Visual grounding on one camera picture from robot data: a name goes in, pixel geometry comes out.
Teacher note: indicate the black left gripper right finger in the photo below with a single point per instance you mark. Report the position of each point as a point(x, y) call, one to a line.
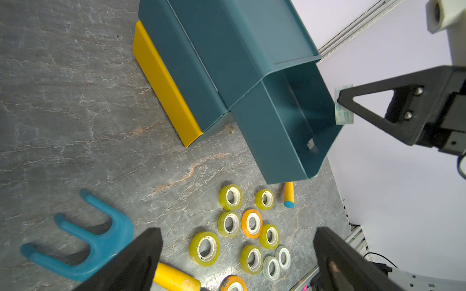
point(343, 269)

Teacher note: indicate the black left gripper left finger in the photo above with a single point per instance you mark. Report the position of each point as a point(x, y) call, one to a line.
point(133, 269)

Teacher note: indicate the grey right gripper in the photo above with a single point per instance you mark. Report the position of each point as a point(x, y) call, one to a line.
point(428, 108)

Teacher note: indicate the yellow-green tape roll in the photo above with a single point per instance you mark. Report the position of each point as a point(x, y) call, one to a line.
point(251, 260)
point(228, 224)
point(264, 199)
point(269, 237)
point(231, 197)
point(205, 249)

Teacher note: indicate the teal drawer cabinet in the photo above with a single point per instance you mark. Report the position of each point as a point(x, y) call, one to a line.
point(254, 63)

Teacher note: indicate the orange tape roll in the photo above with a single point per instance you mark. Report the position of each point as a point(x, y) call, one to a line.
point(233, 283)
point(251, 224)

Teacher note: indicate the blue toy rake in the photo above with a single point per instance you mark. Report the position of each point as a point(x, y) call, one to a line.
point(102, 247)

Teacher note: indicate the green toy shovel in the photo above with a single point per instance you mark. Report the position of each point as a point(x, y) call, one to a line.
point(289, 196)

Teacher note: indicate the yellow cabinet side panel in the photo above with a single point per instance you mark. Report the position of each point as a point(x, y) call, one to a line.
point(164, 87)

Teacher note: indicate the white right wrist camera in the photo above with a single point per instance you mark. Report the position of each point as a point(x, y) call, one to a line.
point(449, 15)

